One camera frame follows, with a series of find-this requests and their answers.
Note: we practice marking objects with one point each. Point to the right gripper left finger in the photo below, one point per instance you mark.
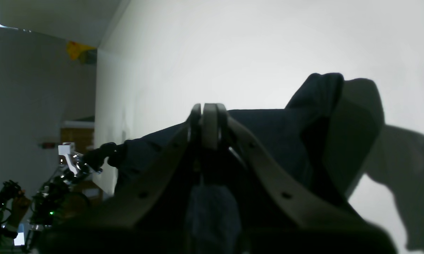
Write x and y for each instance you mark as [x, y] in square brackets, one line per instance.
[158, 198]

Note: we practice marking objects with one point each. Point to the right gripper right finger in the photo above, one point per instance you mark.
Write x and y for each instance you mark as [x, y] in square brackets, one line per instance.
[280, 216]

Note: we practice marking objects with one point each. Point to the black t-shirt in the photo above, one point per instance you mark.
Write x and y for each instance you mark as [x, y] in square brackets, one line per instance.
[328, 127]

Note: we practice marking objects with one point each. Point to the wooden shelf in background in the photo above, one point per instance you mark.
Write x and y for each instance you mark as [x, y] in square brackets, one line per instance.
[80, 133]

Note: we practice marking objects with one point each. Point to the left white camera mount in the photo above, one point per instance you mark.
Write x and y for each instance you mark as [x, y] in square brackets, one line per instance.
[68, 158]

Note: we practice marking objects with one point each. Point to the yellow object on wall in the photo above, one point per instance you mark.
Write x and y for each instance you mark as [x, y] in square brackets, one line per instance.
[80, 52]

